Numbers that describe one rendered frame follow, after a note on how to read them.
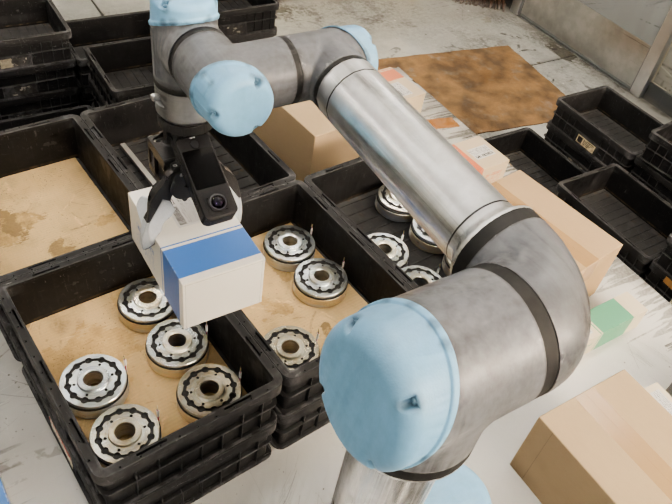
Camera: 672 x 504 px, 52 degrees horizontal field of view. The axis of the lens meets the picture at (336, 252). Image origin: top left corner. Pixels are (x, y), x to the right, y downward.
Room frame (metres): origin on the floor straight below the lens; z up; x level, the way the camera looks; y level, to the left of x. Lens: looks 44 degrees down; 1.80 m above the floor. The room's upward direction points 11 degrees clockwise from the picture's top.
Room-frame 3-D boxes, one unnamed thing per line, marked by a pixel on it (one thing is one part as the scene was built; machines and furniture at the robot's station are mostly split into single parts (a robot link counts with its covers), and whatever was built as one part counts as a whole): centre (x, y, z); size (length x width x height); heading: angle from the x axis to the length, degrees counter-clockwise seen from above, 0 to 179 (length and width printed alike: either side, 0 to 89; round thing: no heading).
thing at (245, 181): (1.14, 0.35, 0.87); 0.40 x 0.30 x 0.11; 44
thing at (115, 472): (0.65, 0.28, 0.92); 0.40 x 0.30 x 0.02; 44
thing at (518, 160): (2.15, -0.66, 0.26); 0.40 x 0.30 x 0.23; 39
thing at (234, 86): (0.65, 0.14, 1.40); 0.11 x 0.11 x 0.08; 39
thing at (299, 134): (1.55, 0.13, 0.80); 0.40 x 0.30 x 0.20; 45
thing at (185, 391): (0.62, 0.16, 0.86); 0.10 x 0.10 x 0.01
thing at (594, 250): (1.20, -0.43, 0.78); 0.30 x 0.22 x 0.16; 46
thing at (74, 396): (0.59, 0.34, 0.86); 0.10 x 0.10 x 0.01
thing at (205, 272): (0.70, 0.20, 1.09); 0.20 x 0.12 x 0.09; 39
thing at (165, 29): (0.71, 0.22, 1.41); 0.09 x 0.08 x 0.11; 39
